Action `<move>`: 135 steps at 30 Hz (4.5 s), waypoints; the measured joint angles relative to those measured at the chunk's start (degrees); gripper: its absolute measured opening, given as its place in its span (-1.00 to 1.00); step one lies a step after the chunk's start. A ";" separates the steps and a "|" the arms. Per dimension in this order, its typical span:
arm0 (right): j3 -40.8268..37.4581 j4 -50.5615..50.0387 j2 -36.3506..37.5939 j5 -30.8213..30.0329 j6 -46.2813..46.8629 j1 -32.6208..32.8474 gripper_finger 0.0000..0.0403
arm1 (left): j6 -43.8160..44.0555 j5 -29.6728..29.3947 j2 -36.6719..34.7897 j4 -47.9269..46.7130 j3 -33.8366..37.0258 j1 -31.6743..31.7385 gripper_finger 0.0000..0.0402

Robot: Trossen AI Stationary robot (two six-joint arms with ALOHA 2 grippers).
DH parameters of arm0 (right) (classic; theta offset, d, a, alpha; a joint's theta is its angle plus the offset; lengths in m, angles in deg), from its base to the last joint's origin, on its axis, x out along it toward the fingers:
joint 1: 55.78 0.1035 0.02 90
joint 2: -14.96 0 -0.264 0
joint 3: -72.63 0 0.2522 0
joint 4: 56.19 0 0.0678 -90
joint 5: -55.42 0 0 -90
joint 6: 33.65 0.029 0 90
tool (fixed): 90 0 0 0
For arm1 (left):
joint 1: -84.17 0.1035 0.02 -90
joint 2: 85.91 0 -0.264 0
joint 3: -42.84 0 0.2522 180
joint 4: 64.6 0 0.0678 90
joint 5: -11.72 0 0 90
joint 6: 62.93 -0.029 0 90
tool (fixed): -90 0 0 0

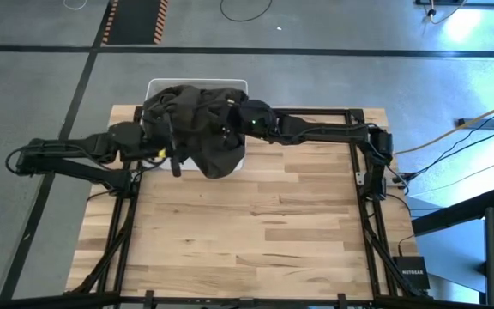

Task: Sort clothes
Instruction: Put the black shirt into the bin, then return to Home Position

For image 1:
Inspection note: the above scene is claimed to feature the dark olive hoodie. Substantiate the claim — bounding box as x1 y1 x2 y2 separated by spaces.
141 83 250 180

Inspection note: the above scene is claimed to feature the yellow cable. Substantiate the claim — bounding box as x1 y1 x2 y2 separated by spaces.
394 99 494 157

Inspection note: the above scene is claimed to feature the white perforated laundry basket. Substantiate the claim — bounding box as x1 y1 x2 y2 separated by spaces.
139 77 250 173

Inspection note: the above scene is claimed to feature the black metal table frame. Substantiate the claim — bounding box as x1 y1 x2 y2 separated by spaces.
63 106 429 309

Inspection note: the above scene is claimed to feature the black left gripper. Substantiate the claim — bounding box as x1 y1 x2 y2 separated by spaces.
141 123 184 179

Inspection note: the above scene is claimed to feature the black orange striped floor mat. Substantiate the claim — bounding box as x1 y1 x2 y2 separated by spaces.
99 0 171 46

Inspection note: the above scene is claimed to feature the black network switch box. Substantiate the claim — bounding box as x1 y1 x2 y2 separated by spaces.
391 255 431 292

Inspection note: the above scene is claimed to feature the black cable loop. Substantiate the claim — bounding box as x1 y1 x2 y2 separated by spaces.
219 0 274 24

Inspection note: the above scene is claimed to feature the black desk leg beam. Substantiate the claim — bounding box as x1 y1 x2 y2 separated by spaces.
410 185 494 238

